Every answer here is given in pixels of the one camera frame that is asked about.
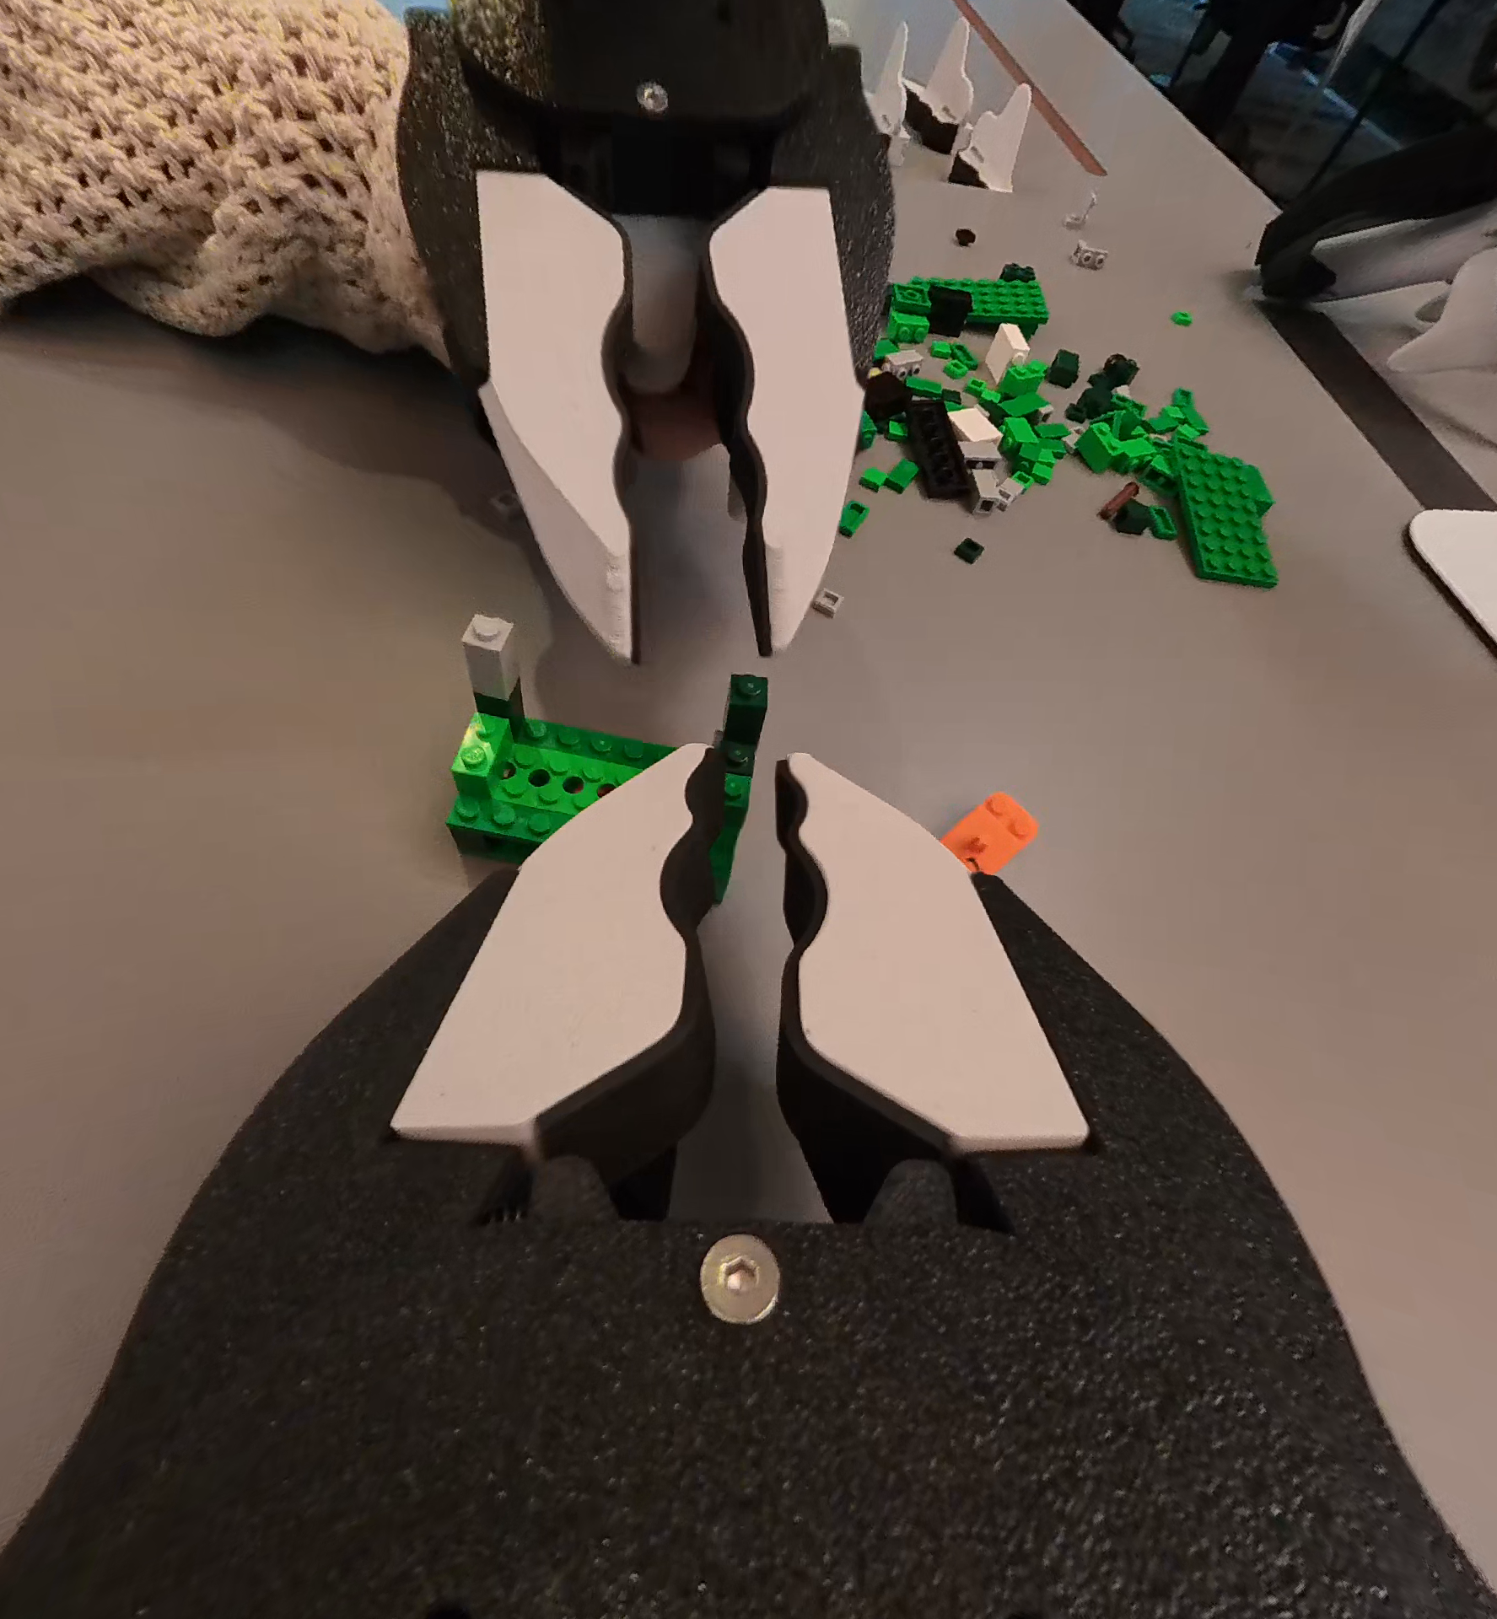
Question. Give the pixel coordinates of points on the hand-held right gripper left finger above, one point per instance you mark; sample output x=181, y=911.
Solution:
x=571, y=1000

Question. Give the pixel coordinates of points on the green lego assembly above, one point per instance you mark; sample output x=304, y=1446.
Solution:
x=531, y=770

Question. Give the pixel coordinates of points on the small white lego lever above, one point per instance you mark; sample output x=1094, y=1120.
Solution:
x=1079, y=209

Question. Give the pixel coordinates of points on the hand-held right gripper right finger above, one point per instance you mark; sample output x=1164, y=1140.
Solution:
x=926, y=1013

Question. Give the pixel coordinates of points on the black white headset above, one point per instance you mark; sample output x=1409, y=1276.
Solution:
x=1367, y=228

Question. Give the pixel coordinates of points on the person's left forearm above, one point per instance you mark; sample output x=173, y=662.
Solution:
x=129, y=165

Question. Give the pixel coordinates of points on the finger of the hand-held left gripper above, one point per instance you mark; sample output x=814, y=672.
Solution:
x=798, y=379
x=546, y=379

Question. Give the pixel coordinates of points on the white folding stand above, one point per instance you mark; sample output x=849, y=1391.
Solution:
x=1494, y=330

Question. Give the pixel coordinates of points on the pile of green lego pieces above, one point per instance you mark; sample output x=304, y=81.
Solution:
x=1223, y=518

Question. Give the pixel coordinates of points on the orange brick separator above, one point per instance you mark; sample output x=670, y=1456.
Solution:
x=991, y=833

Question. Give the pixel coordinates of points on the person's left hand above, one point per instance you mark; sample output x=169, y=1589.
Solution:
x=672, y=424

